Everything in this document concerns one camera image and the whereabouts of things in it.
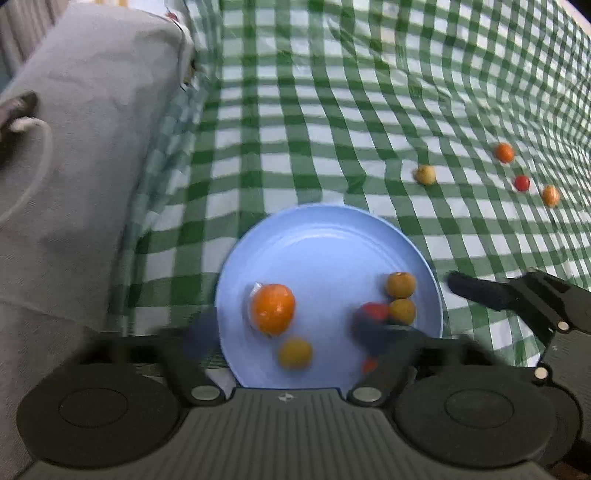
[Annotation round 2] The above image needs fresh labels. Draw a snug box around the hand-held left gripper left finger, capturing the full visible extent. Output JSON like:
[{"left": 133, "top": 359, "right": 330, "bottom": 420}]
[{"left": 78, "top": 314, "right": 227, "bottom": 408}]

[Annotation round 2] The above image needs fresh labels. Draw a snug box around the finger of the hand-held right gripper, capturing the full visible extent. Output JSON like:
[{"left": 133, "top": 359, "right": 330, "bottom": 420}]
[{"left": 447, "top": 268, "right": 591, "bottom": 343}]

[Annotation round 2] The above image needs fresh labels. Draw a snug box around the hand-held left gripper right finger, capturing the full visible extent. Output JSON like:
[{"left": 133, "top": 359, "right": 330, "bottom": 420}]
[{"left": 345, "top": 313, "right": 506, "bottom": 408}]

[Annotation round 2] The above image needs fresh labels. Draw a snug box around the plastic-wrapped large orange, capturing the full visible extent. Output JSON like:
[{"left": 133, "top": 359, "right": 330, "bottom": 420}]
[{"left": 248, "top": 283, "right": 297, "bottom": 337}]

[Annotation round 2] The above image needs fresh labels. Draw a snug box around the blue plate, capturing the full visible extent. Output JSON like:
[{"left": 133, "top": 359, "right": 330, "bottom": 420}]
[{"left": 215, "top": 205, "right": 444, "bottom": 389}]

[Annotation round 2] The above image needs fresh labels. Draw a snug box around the grey fabric cushion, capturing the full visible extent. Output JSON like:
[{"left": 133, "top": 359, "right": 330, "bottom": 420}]
[{"left": 0, "top": 4, "right": 195, "bottom": 480}]

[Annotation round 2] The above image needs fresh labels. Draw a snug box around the green checked tablecloth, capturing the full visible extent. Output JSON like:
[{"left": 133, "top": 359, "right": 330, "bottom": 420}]
[{"left": 122, "top": 0, "right": 591, "bottom": 370}]

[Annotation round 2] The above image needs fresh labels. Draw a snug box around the black smartphone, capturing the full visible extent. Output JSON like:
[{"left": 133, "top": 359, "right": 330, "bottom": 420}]
[{"left": 0, "top": 91, "right": 39, "bottom": 160}]

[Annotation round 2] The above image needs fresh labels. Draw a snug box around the white charging cable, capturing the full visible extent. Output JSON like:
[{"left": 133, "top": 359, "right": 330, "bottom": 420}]
[{"left": 0, "top": 117, "right": 54, "bottom": 224}]

